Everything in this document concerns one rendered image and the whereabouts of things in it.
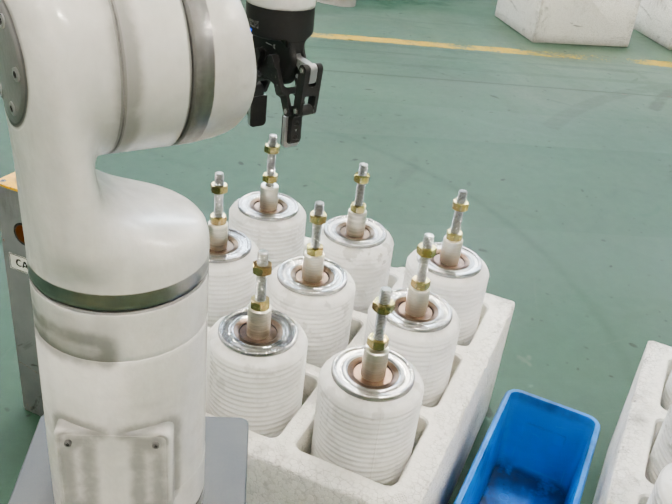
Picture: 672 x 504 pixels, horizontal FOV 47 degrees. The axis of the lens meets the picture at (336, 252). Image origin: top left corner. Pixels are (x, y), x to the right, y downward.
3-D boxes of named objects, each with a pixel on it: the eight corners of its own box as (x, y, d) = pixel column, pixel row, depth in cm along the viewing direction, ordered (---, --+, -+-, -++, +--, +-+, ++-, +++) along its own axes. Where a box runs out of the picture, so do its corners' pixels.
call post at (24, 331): (67, 430, 95) (45, 202, 79) (22, 410, 97) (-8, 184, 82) (105, 396, 101) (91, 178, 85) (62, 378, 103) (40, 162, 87)
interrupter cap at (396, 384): (422, 404, 68) (423, 397, 68) (336, 405, 67) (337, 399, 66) (404, 350, 74) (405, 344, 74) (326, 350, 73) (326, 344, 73)
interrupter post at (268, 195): (275, 214, 96) (277, 190, 94) (256, 212, 96) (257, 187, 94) (279, 206, 98) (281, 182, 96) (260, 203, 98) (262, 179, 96)
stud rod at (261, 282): (266, 319, 74) (270, 250, 70) (261, 324, 73) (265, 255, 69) (257, 316, 74) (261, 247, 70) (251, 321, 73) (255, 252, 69)
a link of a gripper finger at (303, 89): (299, 62, 82) (287, 110, 86) (308, 71, 81) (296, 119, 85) (319, 60, 84) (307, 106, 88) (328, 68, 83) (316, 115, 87)
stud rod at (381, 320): (369, 362, 69) (380, 291, 65) (369, 355, 70) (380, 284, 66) (381, 363, 69) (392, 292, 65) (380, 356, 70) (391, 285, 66)
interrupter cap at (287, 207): (292, 227, 93) (293, 222, 93) (231, 218, 94) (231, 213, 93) (303, 200, 100) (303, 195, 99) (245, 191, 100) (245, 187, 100)
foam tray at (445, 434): (385, 651, 74) (413, 521, 65) (58, 495, 86) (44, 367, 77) (487, 410, 106) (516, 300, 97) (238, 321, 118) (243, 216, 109)
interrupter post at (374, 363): (387, 384, 70) (392, 355, 68) (361, 385, 69) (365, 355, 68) (382, 367, 72) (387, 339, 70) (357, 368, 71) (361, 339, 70)
